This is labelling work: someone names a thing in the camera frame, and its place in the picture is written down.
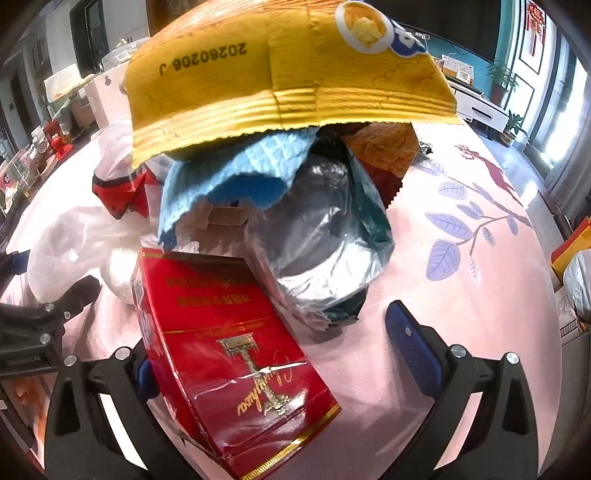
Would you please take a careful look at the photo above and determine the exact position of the small potted plant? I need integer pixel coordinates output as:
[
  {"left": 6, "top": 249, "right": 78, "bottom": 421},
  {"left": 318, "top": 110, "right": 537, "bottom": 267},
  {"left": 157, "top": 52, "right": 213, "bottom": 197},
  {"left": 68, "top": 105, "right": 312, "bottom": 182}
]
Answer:
[{"left": 501, "top": 111, "right": 529, "bottom": 146}]

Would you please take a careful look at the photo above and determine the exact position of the tall potted plant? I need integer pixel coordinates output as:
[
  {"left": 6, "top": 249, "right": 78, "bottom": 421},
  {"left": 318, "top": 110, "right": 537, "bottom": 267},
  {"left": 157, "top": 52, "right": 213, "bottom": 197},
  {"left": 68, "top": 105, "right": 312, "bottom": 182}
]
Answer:
[{"left": 487, "top": 60, "right": 520, "bottom": 107}]

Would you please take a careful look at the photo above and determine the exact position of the orange shopping bag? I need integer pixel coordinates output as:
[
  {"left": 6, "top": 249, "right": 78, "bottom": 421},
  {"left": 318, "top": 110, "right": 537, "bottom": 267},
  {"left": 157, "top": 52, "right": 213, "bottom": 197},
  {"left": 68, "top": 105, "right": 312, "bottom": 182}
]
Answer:
[{"left": 549, "top": 220, "right": 591, "bottom": 278}]

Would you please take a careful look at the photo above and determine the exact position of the pink printed tablecloth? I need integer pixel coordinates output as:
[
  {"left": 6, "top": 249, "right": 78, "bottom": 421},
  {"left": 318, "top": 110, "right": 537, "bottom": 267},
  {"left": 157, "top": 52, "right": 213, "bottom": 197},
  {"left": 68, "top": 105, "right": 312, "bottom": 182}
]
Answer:
[{"left": 0, "top": 120, "right": 571, "bottom": 480}]

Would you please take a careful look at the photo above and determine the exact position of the grey curtain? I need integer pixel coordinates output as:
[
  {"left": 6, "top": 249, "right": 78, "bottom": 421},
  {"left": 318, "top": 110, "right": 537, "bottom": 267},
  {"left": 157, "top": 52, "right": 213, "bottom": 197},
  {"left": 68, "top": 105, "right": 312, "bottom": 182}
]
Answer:
[{"left": 542, "top": 69, "right": 591, "bottom": 232}]

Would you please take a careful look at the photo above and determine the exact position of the red white wrapper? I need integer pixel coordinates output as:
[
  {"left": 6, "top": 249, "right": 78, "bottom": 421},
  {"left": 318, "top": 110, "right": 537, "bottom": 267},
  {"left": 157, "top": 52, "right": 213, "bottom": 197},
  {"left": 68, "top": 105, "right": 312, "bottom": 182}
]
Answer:
[{"left": 91, "top": 167, "right": 153, "bottom": 220}]

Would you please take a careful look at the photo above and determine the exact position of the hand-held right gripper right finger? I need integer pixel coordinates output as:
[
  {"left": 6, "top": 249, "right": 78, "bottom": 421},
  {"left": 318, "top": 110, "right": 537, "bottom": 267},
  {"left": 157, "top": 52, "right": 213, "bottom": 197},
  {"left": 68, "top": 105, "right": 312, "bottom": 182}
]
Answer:
[{"left": 385, "top": 300, "right": 552, "bottom": 480}]

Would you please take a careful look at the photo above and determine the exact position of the red knot wall hanging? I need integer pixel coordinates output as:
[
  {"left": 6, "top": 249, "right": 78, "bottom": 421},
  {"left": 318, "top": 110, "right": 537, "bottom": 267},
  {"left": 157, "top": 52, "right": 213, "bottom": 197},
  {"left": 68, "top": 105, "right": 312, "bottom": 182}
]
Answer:
[{"left": 526, "top": 0, "right": 548, "bottom": 56}]

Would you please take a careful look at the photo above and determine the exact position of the green plastic bottle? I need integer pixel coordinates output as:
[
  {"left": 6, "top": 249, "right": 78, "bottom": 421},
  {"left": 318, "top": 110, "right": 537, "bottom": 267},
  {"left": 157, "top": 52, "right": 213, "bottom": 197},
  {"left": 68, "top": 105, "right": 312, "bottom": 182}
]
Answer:
[{"left": 244, "top": 138, "right": 395, "bottom": 333}]

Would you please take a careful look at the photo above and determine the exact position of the red figurine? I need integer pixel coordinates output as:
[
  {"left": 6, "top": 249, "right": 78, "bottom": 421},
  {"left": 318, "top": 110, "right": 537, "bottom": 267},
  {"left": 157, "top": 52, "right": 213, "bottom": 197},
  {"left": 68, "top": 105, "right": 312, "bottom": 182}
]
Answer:
[{"left": 50, "top": 131, "right": 75, "bottom": 160}]

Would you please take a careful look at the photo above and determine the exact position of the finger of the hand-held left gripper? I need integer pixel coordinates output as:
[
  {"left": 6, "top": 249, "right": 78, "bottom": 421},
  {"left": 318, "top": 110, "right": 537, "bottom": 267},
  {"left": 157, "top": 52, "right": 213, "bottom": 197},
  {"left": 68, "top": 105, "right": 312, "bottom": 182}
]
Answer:
[
  {"left": 0, "top": 276, "right": 103, "bottom": 344},
  {"left": 0, "top": 250, "right": 31, "bottom": 280}
]

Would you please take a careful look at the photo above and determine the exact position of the red carton box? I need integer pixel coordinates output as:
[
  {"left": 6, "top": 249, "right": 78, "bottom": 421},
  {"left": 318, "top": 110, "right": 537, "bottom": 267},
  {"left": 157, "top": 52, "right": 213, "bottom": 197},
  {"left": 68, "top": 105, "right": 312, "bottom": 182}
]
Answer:
[{"left": 130, "top": 248, "right": 342, "bottom": 480}]

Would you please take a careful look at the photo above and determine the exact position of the white appliance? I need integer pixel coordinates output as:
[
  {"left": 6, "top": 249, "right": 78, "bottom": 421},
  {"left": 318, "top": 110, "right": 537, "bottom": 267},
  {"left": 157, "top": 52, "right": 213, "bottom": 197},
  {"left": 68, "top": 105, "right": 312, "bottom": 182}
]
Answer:
[{"left": 85, "top": 69, "right": 134, "bottom": 127}]

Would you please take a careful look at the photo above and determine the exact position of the white TV cabinet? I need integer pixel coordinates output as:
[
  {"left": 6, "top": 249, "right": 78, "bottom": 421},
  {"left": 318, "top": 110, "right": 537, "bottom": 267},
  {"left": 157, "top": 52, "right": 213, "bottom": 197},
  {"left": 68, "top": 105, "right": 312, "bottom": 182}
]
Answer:
[{"left": 443, "top": 69, "right": 509, "bottom": 136}]

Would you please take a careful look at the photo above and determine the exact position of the small white cardboard box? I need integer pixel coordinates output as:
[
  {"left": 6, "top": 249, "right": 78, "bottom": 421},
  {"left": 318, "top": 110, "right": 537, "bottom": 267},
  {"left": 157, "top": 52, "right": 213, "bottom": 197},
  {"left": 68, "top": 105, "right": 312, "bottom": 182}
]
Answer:
[{"left": 182, "top": 200, "right": 262, "bottom": 252}]

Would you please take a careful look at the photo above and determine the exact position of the clear plastic container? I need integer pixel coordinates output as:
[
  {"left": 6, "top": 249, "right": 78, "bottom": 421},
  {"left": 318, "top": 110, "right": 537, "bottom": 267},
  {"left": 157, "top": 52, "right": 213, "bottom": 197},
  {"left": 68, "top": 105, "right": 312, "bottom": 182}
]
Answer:
[{"left": 99, "top": 44, "right": 139, "bottom": 75}]

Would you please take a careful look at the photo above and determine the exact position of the yellow snack bag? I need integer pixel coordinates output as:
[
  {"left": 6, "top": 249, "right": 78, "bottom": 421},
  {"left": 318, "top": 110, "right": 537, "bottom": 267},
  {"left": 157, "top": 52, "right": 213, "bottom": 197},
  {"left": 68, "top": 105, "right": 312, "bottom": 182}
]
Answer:
[{"left": 122, "top": 0, "right": 465, "bottom": 169}]

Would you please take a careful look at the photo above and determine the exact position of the blue quilted cloth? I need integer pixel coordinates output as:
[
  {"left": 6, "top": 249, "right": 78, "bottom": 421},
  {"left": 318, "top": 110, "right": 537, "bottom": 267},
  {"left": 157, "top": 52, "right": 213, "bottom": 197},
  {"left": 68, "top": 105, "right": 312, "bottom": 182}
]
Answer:
[{"left": 157, "top": 127, "right": 321, "bottom": 250}]

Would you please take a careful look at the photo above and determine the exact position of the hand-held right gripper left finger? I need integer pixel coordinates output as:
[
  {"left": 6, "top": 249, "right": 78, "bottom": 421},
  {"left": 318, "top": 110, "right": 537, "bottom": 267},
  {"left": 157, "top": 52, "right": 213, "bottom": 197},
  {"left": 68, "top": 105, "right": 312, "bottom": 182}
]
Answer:
[{"left": 44, "top": 345, "right": 204, "bottom": 480}]

